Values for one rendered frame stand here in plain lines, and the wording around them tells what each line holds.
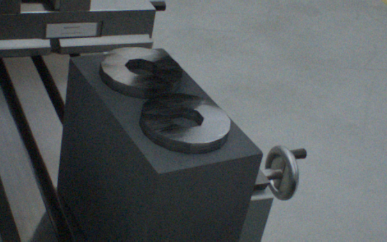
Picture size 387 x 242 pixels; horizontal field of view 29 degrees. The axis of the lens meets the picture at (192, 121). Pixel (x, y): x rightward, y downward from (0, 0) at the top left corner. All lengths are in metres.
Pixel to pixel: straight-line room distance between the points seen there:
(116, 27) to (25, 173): 0.38
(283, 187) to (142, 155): 0.90
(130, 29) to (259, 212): 0.41
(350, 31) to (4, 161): 3.12
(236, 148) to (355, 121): 2.43
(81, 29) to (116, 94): 0.47
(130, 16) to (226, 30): 2.38
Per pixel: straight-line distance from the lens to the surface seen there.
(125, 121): 0.73
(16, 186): 0.94
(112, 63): 0.80
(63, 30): 1.22
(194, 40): 3.46
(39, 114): 1.07
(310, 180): 2.70
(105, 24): 1.24
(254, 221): 1.39
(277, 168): 1.57
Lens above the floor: 1.52
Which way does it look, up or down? 32 degrees down
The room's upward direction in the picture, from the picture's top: 12 degrees clockwise
